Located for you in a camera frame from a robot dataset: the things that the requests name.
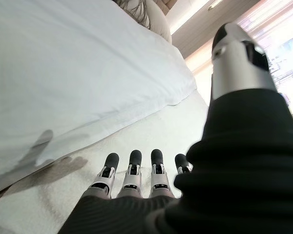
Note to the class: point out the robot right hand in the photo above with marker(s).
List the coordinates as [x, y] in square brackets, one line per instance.
[234, 182]

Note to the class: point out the white duvet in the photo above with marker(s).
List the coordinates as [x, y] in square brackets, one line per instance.
[75, 73]

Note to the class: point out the cream textured fringed blanket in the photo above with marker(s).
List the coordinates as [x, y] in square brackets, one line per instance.
[156, 131]

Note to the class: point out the sheer pale curtain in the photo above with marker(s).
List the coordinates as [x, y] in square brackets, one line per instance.
[271, 26]

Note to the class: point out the beige pillow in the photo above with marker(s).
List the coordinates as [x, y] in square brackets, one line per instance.
[161, 26]

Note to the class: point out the ceiling light fixture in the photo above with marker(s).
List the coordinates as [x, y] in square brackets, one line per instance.
[215, 4]

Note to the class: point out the woven fringed cushion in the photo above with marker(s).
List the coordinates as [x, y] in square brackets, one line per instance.
[134, 12]

